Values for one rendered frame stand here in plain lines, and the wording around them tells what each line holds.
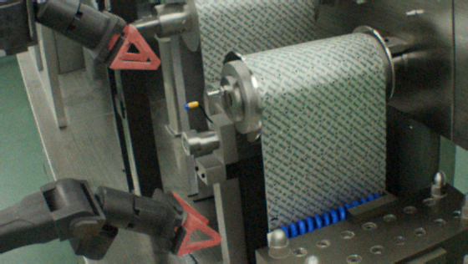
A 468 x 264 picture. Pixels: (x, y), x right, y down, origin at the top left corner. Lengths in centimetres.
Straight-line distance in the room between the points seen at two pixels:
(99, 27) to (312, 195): 45
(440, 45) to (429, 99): 11
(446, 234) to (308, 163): 27
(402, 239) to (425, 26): 36
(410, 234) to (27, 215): 61
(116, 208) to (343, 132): 39
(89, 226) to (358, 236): 44
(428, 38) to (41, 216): 69
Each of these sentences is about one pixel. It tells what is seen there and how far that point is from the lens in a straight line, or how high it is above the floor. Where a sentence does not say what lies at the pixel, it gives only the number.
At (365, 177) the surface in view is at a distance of 117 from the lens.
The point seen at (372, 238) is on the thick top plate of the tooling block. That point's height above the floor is 103.
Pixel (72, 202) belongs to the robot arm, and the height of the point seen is 120.
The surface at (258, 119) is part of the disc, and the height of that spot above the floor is 123.
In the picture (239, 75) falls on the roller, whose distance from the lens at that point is 102.
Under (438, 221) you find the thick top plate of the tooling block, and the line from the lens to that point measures 113.
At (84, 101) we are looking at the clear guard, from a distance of 203.
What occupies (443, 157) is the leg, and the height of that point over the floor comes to 97.
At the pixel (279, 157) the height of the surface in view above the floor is 116.
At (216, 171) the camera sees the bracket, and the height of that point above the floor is 113.
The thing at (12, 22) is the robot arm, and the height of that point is 146.
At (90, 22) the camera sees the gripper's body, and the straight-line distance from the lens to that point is 96.
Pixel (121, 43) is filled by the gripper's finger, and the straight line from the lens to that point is 95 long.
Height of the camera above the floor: 163
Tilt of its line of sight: 24 degrees down
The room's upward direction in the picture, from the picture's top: 6 degrees counter-clockwise
